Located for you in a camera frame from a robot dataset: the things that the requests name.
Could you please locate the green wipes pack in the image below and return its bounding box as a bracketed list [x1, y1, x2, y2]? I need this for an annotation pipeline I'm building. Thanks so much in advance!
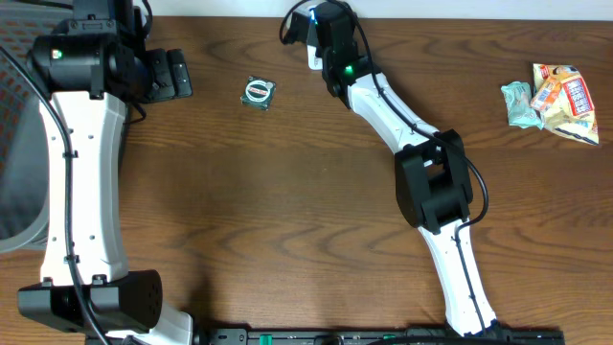
[500, 81, 544, 130]

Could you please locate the orange snack pack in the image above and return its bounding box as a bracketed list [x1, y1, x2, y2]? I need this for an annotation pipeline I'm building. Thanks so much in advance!
[531, 76, 561, 112]

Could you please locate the yellow wet wipes pack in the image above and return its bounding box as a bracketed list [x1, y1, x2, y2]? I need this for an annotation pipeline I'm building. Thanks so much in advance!
[533, 63, 600, 146]

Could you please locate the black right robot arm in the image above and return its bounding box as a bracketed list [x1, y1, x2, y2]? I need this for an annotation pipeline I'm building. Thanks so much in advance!
[280, 0, 497, 337]

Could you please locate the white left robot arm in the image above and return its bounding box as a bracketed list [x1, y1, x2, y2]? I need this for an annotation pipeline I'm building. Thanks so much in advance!
[18, 0, 199, 344]

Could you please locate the white barcode scanner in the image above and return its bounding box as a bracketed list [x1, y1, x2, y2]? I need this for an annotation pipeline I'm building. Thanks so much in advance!
[302, 5, 323, 71]

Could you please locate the grey plastic mesh basket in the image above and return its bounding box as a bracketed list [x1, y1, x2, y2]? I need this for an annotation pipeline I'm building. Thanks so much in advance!
[1, 1, 53, 253]

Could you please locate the black camera cable right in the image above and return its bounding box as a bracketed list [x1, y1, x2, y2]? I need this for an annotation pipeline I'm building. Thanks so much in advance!
[279, 0, 490, 336]

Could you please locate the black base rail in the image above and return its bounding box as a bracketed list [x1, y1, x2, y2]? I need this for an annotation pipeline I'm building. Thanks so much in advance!
[193, 327, 565, 345]

